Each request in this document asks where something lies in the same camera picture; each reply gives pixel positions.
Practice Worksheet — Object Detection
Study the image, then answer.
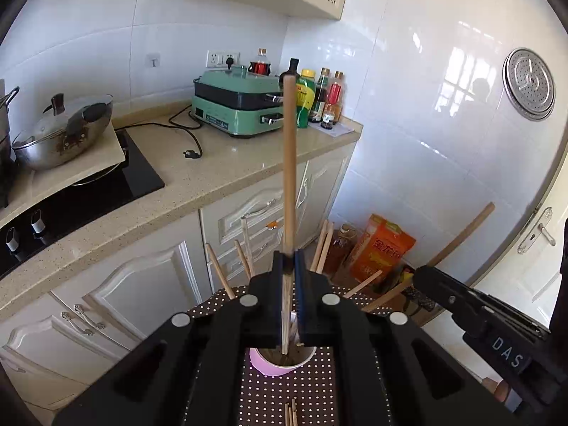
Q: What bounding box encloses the black power cable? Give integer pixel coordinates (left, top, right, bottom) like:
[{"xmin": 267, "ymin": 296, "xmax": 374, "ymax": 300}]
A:
[{"xmin": 168, "ymin": 105, "xmax": 204, "ymax": 160}]

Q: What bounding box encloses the silver door handle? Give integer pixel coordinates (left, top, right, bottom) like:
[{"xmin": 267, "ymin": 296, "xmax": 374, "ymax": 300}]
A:
[{"xmin": 517, "ymin": 206, "xmax": 557, "ymax": 256}]

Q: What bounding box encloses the beige stone countertop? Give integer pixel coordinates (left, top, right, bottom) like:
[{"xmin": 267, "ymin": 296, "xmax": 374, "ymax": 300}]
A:
[{"xmin": 0, "ymin": 100, "xmax": 364, "ymax": 309}]

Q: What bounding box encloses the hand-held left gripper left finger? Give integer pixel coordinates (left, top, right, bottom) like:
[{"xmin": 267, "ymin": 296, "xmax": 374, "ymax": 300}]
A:
[{"xmin": 52, "ymin": 251, "xmax": 294, "ymax": 426}]

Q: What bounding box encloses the pink cup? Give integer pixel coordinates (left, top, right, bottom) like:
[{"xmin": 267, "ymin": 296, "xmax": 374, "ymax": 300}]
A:
[{"xmin": 248, "ymin": 344, "xmax": 318, "ymax": 377}]

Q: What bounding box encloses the cola bottle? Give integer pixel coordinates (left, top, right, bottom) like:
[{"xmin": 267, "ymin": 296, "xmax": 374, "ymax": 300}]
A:
[{"xmin": 247, "ymin": 48, "xmax": 272, "ymax": 76}]

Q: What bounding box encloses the cream stone board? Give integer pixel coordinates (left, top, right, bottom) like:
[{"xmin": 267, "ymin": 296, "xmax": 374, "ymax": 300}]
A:
[{"xmin": 0, "ymin": 126, "xmax": 127, "ymax": 227}]

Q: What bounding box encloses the white paper sheet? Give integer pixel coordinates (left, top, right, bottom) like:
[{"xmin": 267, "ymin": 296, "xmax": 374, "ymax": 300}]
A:
[{"xmin": 308, "ymin": 122, "xmax": 356, "ymax": 136}]

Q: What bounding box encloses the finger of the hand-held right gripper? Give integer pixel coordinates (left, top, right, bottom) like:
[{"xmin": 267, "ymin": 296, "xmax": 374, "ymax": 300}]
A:
[{"xmin": 412, "ymin": 265, "xmax": 550, "ymax": 343}]

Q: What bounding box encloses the dark glass oil bottle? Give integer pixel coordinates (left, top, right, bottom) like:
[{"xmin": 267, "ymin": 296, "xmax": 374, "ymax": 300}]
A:
[{"xmin": 279, "ymin": 58, "xmax": 301, "ymax": 92}]

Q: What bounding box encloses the white wall socket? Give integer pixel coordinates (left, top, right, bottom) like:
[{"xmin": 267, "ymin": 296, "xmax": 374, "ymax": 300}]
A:
[{"xmin": 206, "ymin": 49, "xmax": 241, "ymax": 68}]

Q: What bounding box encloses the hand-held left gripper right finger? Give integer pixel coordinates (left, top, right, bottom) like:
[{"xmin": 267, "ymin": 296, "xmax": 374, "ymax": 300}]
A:
[{"xmin": 294, "ymin": 249, "xmax": 551, "ymax": 426}]

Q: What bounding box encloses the dark soy sauce bottle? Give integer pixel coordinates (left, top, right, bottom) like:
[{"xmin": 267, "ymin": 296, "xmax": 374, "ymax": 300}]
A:
[{"xmin": 309, "ymin": 68, "xmax": 331, "ymax": 124}]

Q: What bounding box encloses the yellow packet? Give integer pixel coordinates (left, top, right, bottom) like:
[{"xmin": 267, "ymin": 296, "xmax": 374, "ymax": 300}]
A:
[{"xmin": 385, "ymin": 264, "xmax": 415, "ymax": 296}]

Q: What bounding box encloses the yellow green bottle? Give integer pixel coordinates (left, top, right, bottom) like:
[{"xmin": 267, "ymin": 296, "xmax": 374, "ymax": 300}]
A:
[{"xmin": 295, "ymin": 69, "xmax": 318, "ymax": 129}]

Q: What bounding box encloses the cream base cabinet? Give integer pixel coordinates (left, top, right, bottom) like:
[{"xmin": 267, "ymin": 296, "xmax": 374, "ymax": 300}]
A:
[{"xmin": 0, "ymin": 142, "xmax": 358, "ymax": 413}]

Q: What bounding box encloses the person's right hand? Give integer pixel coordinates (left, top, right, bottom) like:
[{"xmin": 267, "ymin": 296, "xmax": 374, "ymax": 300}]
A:
[{"xmin": 483, "ymin": 376, "xmax": 521, "ymax": 405}]

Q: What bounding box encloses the green electric grill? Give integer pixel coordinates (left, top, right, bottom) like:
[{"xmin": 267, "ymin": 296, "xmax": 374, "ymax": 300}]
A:
[{"xmin": 191, "ymin": 64, "xmax": 285, "ymax": 139}]

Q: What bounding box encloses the red label sauce bottle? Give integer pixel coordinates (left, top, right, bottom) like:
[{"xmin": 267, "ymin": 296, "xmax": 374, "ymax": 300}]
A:
[{"xmin": 326, "ymin": 71, "xmax": 346, "ymax": 125}]

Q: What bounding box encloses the large cooking oil bottle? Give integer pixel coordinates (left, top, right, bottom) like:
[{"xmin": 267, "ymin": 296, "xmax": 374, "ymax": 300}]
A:
[{"xmin": 326, "ymin": 224, "xmax": 362, "ymax": 276}]

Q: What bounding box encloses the steel wok with black handle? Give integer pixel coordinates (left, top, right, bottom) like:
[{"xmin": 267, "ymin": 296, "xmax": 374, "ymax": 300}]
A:
[{"xmin": 11, "ymin": 93, "xmax": 114, "ymax": 171}]

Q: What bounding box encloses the orange rice bag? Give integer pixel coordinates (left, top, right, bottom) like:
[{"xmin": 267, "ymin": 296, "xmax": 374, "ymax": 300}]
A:
[{"xmin": 350, "ymin": 214, "xmax": 417, "ymax": 285}]

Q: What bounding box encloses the glass wok lid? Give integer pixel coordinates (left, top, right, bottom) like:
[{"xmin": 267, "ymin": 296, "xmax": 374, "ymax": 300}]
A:
[{"xmin": 13, "ymin": 93, "xmax": 111, "ymax": 149}]

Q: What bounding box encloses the steel stockpot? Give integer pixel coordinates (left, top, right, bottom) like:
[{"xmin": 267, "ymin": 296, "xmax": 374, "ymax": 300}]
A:
[{"xmin": 0, "ymin": 86, "xmax": 21, "ymax": 165}]

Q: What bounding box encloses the black glass cooktop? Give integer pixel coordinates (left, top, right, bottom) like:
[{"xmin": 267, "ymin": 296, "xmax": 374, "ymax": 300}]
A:
[{"xmin": 0, "ymin": 129, "xmax": 166, "ymax": 276}]

